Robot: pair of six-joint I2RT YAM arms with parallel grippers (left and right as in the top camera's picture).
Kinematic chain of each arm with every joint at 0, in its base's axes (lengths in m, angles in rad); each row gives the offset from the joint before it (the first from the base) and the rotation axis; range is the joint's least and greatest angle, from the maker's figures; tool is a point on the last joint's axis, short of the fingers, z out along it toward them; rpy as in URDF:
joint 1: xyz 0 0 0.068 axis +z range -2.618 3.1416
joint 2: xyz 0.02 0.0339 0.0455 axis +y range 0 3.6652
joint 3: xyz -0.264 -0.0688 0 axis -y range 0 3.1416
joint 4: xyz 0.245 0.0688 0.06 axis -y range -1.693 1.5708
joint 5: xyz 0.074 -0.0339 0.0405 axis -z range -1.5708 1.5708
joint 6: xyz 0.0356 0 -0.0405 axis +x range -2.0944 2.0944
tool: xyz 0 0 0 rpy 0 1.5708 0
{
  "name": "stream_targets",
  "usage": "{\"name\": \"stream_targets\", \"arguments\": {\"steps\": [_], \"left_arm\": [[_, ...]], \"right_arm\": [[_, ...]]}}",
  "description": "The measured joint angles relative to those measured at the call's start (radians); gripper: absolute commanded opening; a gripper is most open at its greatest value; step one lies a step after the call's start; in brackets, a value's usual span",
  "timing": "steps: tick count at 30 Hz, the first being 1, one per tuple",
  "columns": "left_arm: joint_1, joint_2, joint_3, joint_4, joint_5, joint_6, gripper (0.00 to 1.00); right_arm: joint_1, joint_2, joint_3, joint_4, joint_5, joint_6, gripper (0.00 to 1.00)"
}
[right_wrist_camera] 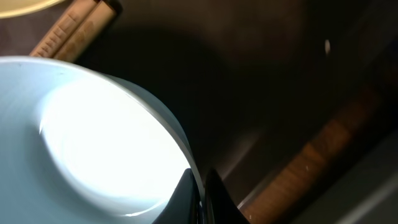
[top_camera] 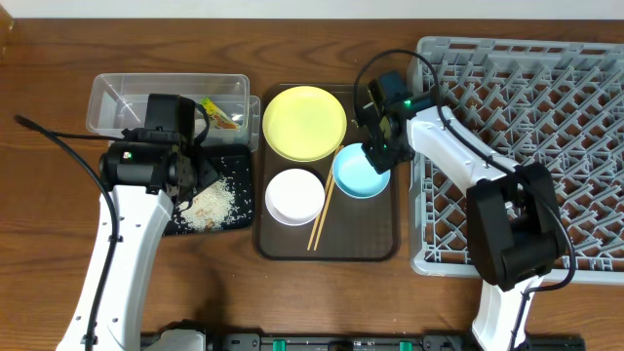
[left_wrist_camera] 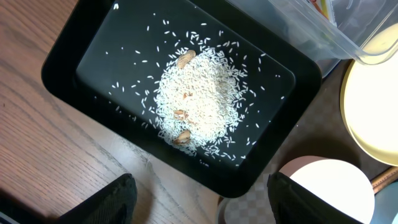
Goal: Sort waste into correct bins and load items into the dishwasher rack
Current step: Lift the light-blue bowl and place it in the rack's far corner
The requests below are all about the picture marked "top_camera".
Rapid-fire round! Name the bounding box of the grey dishwasher rack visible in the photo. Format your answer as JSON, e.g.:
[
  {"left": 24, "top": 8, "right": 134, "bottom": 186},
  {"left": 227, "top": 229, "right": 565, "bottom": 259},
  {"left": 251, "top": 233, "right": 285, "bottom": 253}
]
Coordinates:
[{"left": 407, "top": 37, "right": 623, "bottom": 285}]

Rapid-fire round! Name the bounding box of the black plastic bin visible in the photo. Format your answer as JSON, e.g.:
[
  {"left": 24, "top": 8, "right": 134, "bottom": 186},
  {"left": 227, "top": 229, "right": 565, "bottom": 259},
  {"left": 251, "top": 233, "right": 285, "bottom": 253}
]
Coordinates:
[{"left": 163, "top": 143, "right": 255, "bottom": 237}]

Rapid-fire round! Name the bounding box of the green yellow snack wrapper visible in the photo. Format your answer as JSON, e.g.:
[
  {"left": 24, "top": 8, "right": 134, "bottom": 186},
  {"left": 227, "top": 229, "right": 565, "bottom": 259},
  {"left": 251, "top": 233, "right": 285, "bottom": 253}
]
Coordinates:
[{"left": 200, "top": 97, "right": 240, "bottom": 130}]

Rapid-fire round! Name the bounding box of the brown serving tray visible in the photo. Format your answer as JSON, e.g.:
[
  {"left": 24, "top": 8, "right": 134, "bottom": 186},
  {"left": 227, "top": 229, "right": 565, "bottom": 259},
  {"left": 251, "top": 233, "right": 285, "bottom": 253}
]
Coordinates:
[{"left": 252, "top": 83, "right": 401, "bottom": 262}]

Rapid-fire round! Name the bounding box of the yellow plate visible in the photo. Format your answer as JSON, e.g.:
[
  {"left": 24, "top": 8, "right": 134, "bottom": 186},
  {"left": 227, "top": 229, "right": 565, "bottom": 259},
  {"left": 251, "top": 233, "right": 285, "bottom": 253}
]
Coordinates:
[{"left": 262, "top": 86, "right": 347, "bottom": 162}]

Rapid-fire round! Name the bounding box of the light blue bowl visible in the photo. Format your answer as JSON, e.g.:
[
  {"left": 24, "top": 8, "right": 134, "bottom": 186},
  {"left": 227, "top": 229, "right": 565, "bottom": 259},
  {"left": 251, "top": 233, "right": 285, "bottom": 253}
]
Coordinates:
[{"left": 332, "top": 143, "right": 391, "bottom": 199}]

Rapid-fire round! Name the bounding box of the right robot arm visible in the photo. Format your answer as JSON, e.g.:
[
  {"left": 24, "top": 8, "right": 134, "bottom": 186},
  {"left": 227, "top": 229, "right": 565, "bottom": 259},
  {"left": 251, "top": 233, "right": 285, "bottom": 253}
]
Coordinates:
[{"left": 354, "top": 97, "right": 571, "bottom": 350}]

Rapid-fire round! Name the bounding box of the clear plastic bin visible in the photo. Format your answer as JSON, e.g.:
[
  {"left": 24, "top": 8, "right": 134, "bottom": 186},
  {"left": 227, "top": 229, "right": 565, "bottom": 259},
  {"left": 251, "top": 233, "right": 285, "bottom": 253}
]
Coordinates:
[{"left": 86, "top": 73, "right": 261, "bottom": 151}]

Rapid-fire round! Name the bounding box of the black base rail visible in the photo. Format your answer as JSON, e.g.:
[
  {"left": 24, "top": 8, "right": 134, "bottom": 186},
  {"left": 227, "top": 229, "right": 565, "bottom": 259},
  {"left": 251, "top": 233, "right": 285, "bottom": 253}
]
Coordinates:
[{"left": 140, "top": 319, "right": 586, "bottom": 351}]

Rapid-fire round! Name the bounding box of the white bowl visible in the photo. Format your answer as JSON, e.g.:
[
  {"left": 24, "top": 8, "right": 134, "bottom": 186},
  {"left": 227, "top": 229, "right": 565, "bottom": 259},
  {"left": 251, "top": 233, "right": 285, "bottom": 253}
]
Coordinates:
[{"left": 264, "top": 169, "right": 325, "bottom": 226}]

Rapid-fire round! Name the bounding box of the wooden chopstick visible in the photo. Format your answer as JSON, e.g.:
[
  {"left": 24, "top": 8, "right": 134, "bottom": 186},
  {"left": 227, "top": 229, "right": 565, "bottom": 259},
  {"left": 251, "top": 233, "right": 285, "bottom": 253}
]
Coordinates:
[
  {"left": 307, "top": 145, "right": 344, "bottom": 251},
  {"left": 307, "top": 145, "right": 342, "bottom": 251}
]

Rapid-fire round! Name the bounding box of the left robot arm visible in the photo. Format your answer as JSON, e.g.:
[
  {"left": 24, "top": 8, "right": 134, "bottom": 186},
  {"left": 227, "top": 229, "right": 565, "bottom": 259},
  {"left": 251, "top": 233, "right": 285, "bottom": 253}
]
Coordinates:
[{"left": 58, "top": 128, "right": 218, "bottom": 350}]

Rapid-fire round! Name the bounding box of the rice grains food waste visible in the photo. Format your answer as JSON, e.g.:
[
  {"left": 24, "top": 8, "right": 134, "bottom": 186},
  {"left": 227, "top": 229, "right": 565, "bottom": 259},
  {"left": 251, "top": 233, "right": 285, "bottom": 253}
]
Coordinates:
[{"left": 175, "top": 158, "right": 254, "bottom": 233}]

